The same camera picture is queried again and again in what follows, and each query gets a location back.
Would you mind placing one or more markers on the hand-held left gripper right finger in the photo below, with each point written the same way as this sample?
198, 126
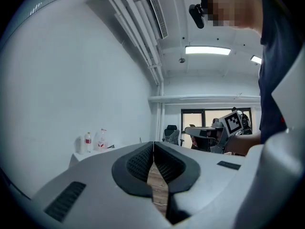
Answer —
188, 175

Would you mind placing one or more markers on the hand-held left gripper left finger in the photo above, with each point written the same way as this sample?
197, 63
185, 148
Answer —
122, 175

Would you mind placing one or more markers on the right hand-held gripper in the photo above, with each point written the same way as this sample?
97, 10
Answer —
232, 124

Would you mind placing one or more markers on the person's right forearm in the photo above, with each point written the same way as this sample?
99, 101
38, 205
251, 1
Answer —
243, 143

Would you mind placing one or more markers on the person's right hand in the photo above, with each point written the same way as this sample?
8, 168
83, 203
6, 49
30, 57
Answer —
199, 145

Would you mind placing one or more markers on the dark framed window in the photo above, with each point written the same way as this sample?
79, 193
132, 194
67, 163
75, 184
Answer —
194, 119

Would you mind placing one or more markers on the black office chair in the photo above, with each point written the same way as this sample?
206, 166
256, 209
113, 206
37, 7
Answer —
172, 134

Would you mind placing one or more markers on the wooden table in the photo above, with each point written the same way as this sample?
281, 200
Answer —
159, 194

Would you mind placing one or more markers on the clear plastic bag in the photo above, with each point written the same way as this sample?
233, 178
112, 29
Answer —
101, 141

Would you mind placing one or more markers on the white side table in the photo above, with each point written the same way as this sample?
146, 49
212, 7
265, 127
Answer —
81, 157

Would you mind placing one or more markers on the red label plastic bottle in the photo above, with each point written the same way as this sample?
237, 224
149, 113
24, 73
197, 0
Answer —
88, 142

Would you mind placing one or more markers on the white plastic container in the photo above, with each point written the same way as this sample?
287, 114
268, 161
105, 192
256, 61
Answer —
80, 145

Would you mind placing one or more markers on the round ceiling smoke detector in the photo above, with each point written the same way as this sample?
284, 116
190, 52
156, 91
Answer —
181, 60

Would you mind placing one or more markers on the long ceiling light panel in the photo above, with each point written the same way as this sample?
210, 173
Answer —
207, 50

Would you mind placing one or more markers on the small ceiling light panel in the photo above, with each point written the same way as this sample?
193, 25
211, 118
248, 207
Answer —
256, 59

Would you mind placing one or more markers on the person's dark navy shirt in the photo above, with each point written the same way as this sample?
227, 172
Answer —
278, 68

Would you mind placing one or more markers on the white ceiling pipes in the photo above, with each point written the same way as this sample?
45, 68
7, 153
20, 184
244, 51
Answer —
133, 30

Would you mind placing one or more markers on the white ceiling air conditioner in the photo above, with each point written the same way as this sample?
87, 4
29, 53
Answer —
155, 15

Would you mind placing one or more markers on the person's head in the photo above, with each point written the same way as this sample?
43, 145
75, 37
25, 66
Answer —
234, 7

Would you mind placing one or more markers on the black head-mounted camera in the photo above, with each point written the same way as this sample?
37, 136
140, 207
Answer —
197, 14

